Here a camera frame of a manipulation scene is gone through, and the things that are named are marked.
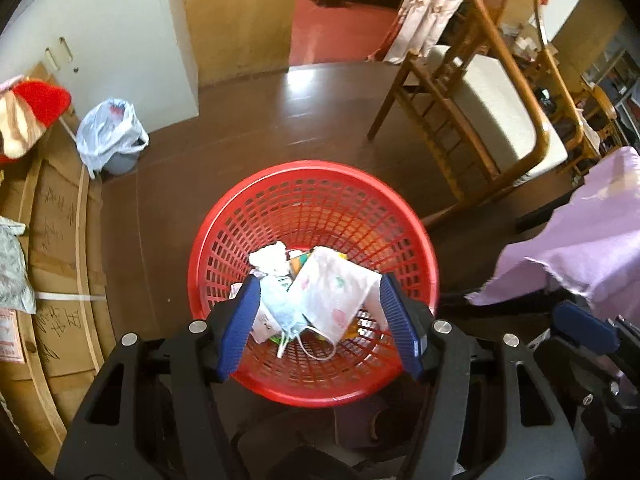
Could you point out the grey waste bin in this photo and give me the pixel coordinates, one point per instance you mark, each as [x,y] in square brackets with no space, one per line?
[122,162]

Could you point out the white crumpled tissue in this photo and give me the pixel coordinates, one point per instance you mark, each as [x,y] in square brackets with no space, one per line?
[267,257]

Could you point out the white chair cushion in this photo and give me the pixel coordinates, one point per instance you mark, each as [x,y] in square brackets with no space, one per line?
[500,105]

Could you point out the white printed face mask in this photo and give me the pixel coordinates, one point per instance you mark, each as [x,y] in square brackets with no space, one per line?
[330,290]

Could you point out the red striped cloth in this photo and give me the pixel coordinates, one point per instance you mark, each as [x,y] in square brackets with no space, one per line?
[35,110]

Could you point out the brown cardboard boxes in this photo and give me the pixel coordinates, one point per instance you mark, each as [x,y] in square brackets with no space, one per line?
[55,240]

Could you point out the orange cardboard box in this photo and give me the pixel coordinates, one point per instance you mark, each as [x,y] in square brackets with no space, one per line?
[300,262]

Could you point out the floral curtain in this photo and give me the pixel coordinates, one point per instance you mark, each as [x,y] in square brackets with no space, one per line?
[425,5]

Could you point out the wooden chair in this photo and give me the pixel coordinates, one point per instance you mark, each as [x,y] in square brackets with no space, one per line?
[510,60]

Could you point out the purple printed tablecloth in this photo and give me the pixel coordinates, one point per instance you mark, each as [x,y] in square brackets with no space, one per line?
[575,240]

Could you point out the floral cloth bag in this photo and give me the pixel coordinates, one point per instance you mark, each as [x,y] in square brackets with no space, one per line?
[15,270]

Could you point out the red plastic basket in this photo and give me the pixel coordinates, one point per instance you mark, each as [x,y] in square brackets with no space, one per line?
[320,195]

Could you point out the blue face mask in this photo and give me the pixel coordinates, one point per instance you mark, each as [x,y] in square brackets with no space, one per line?
[280,305]

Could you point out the bin with white plastic bag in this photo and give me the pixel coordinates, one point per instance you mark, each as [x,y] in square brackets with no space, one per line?
[107,125]

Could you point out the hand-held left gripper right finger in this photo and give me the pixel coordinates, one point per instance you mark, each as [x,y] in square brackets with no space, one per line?
[400,325]

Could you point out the white medicine box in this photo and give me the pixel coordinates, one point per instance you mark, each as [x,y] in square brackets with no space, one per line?
[265,325]

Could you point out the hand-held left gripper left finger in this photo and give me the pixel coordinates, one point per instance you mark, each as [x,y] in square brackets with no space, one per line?
[240,320]

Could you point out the white cabinet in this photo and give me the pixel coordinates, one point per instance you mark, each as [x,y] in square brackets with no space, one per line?
[115,35]

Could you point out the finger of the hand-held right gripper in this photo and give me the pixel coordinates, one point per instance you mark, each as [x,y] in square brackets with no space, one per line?
[582,327]

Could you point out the dark slipper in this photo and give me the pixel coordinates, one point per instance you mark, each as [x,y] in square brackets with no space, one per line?
[370,422]

